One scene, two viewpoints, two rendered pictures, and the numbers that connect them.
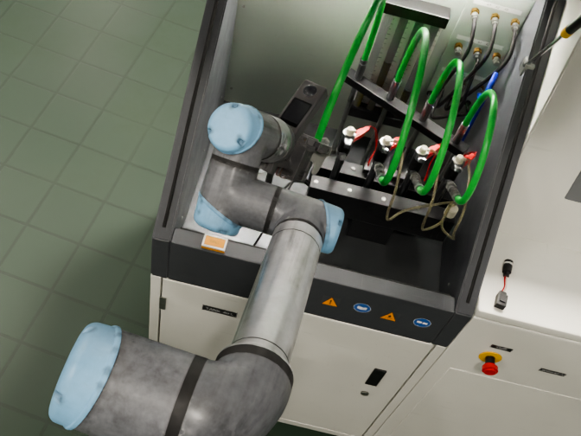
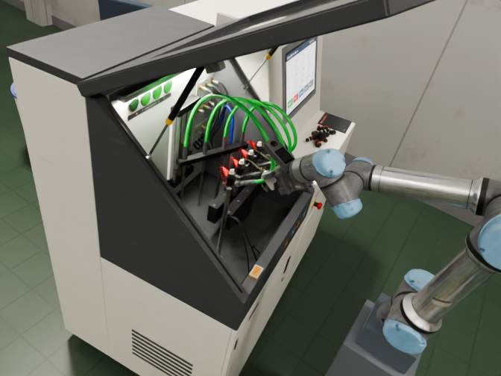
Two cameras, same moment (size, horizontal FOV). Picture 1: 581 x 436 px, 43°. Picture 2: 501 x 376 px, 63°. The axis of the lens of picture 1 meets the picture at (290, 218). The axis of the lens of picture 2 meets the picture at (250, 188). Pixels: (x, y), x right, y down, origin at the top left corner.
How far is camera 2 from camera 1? 1.17 m
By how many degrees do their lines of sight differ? 47
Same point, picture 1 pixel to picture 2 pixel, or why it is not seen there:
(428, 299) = (304, 200)
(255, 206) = (358, 182)
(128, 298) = not seen: outside the picture
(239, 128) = (340, 157)
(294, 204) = (359, 168)
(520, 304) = not seen: hidden behind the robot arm
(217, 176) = (344, 187)
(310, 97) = (278, 145)
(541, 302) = not seen: hidden behind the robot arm
